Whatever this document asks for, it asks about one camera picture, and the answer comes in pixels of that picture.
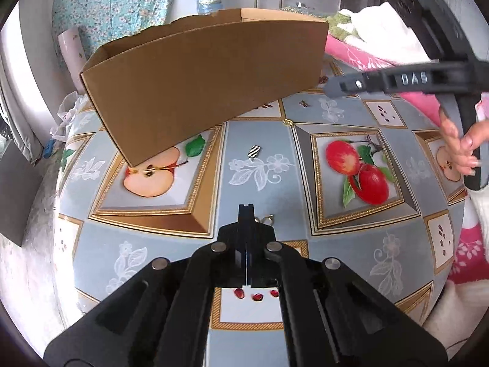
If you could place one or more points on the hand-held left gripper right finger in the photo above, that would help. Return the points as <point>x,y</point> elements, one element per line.
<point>254,237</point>

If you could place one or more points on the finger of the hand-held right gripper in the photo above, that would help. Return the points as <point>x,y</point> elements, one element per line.
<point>382,81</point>

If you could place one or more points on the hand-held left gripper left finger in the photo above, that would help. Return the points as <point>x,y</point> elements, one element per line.
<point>240,237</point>

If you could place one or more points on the gold looped charm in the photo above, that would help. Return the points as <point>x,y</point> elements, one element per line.
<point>269,220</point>

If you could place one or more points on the silver rectangular charm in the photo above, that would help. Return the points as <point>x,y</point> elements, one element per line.
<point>255,151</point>

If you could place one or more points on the brown cardboard box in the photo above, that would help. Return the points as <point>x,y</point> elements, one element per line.
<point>198,84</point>

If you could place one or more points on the person's right hand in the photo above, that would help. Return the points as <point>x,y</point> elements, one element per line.
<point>464,149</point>

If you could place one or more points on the pink floral blanket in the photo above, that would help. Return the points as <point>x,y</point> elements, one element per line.
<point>366,59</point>

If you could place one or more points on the fruit print tablecloth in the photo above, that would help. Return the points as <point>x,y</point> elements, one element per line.
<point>248,183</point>

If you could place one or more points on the green towel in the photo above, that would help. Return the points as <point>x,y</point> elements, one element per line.
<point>344,23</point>

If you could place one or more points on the blue water dispenser bottle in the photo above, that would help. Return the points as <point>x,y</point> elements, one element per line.
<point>209,0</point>

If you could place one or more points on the white fleece garment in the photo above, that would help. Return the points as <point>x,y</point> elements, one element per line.
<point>447,313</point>

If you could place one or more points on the white plastic bag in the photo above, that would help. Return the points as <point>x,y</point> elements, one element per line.
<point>67,114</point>

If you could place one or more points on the grey cabinet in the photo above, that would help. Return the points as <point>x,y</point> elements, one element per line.
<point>17,195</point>

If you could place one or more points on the tall white cylinder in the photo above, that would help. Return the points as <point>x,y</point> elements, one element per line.
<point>70,57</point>

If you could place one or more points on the grey curtain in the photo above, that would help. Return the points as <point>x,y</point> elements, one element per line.
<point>19,103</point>

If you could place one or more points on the teal floral cloth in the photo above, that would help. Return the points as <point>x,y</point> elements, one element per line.
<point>114,4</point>

